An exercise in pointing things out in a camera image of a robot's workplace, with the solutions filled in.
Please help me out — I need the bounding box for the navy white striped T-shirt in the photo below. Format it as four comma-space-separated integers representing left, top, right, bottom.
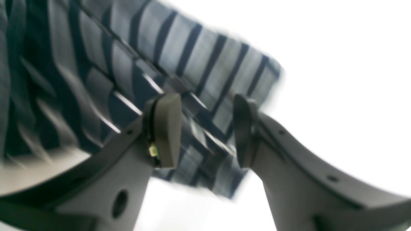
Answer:
1, 0, 282, 199

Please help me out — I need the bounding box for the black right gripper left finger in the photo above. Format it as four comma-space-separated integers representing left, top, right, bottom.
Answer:
1, 93, 182, 231

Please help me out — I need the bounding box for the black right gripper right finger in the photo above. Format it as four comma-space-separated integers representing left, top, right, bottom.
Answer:
232, 94, 411, 231

